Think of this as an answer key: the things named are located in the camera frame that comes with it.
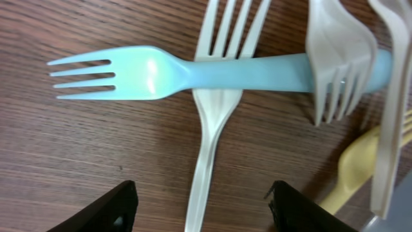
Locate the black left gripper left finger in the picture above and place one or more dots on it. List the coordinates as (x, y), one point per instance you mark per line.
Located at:
(113, 212)

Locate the light blue plastic fork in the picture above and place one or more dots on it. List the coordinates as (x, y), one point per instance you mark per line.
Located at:
(150, 73)

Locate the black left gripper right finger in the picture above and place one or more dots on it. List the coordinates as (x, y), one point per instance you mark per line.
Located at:
(293, 212)

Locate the clear left plastic container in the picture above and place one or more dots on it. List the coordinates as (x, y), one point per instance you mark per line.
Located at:
(400, 212)

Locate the white fork tines down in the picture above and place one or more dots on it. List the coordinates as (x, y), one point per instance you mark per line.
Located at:
(342, 52)

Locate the yellow plastic fork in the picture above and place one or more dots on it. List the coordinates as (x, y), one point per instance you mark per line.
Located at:
(355, 167)

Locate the clear white thin fork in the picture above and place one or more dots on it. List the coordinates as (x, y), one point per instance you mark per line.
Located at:
(397, 16)

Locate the white fork long handle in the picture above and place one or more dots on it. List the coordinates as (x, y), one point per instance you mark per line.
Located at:
(216, 106)

